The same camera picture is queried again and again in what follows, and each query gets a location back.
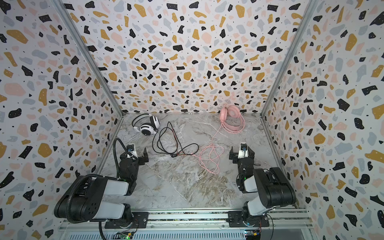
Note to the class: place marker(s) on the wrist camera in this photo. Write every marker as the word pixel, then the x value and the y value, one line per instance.
pixel 131 151
pixel 243 151

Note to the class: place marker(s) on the white black headphones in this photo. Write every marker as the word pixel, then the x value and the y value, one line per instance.
pixel 149 128

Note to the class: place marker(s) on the pink headphones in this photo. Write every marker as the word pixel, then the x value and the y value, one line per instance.
pixel 232 112

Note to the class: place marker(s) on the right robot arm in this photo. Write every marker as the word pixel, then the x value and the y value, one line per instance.
pixel 271 186

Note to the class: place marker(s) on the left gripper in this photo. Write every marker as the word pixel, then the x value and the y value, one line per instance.
pixel 139 156

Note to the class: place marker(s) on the aluminium corner post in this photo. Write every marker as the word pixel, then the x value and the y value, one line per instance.
pixel 290 54
pixel 65 16

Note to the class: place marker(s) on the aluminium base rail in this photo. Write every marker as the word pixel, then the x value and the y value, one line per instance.
pixel 199 224

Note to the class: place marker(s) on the right aluminium corner post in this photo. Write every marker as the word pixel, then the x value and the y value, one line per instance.
pixel 290 54

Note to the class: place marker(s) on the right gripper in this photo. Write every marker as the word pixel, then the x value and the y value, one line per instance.
pixel 241 159

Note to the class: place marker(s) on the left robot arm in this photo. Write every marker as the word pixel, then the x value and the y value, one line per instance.
pixel 84 200

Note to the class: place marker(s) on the left aluminium corner post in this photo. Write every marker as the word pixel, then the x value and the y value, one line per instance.
pixel 65 16

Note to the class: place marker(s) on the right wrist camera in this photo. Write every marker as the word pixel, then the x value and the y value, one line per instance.
pixel 243 151

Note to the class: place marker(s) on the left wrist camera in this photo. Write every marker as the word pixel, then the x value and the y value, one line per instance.
pixel 131 151

